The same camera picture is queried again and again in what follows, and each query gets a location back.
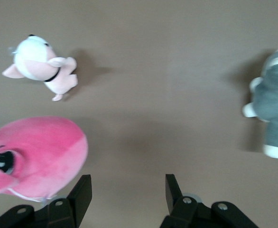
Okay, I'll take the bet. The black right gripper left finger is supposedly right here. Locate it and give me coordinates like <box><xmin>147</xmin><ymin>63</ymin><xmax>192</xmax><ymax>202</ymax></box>
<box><xmin>0</xmin><ymin>174</ymin><xmax>93</xmax><ymax>228</ymax></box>

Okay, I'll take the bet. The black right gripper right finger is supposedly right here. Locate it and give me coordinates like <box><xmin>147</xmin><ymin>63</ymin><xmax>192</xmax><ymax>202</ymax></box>
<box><xmin>159</xmin><ymin>174</ymin><xmax>259</xmax><ymax>228</ymax></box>

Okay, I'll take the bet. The round pink plush toy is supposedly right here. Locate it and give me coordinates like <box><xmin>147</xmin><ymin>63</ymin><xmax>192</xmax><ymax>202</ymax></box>
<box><xmin>0</xmin><ymin>115</ymin><xmax>89</xmax><ymax>203</ymax></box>

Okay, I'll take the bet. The grey and white plush husky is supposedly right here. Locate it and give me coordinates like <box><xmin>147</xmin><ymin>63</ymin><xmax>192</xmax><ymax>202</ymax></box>
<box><xmin>242</xmin><ymin>39</ymin><xmax>278</xmax><ymax>160</ymax></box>

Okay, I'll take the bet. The brown table cover sheet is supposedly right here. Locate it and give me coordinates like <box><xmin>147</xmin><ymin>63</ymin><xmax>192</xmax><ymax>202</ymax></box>
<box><xmin>0</xmin><ymin>0</ymin><xmax>278</xmax><ymax>228</ymax></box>

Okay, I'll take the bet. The pink and white plush puppy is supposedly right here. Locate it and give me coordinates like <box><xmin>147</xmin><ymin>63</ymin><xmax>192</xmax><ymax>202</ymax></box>
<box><xmin>1</xmin><ymin>34</ymin><xmax>79</xmax><ymax>102</ymax></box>

